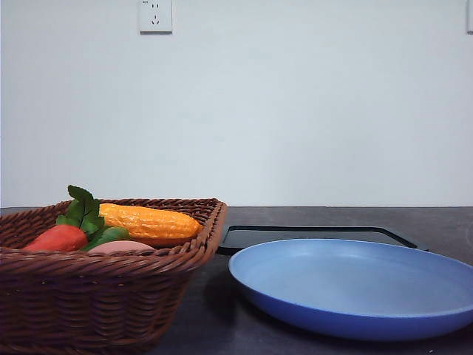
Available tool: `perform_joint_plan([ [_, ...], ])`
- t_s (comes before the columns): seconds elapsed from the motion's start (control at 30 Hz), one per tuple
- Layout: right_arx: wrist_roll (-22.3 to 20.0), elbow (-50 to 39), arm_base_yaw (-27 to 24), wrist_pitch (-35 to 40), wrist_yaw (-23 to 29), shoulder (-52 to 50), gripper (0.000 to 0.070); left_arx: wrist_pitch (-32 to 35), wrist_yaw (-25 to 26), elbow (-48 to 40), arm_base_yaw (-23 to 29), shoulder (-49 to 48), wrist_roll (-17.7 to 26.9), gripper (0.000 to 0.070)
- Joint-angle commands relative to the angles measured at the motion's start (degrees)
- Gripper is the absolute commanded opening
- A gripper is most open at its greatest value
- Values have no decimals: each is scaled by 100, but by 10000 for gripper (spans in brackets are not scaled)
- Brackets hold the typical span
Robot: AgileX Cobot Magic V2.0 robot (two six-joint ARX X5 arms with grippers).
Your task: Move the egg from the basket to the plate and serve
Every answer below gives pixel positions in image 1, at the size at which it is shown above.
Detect brown egg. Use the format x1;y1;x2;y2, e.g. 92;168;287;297
87;241;156;254

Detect white wall power socket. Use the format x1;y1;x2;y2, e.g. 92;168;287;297
140;0;173;36

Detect black rectangular tray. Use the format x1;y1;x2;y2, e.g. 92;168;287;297
217;226;429;254

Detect red toy carrot with leaves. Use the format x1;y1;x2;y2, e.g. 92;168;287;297
22;185;106;252

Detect orange toy corn cob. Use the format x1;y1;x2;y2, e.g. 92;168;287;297
100;203;203;238

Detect blue round plate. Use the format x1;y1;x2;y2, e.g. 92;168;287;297
229;239;473;341

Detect white wall fixture right edge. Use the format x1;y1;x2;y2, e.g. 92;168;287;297
467;0;473;36

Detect brown wicker basket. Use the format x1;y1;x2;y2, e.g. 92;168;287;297
0;198;228;355

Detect green toy pepper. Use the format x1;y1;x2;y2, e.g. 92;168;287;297
81;226;131;251

